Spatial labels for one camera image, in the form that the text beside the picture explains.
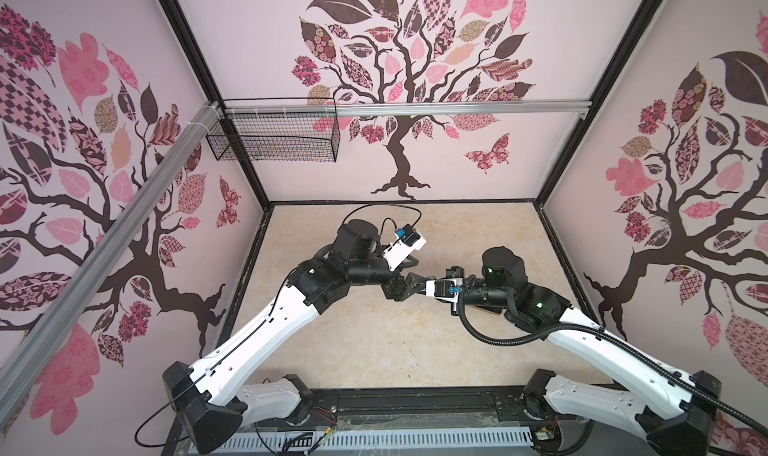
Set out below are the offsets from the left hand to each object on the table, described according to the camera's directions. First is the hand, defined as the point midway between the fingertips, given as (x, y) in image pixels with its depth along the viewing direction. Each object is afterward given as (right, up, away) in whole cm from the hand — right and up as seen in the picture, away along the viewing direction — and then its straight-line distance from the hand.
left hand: (420, 276), depth 65 cm
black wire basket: (-54, +49, +57) cm, 92 cm away
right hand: (+1, -1, +1) cm, 1 cm away
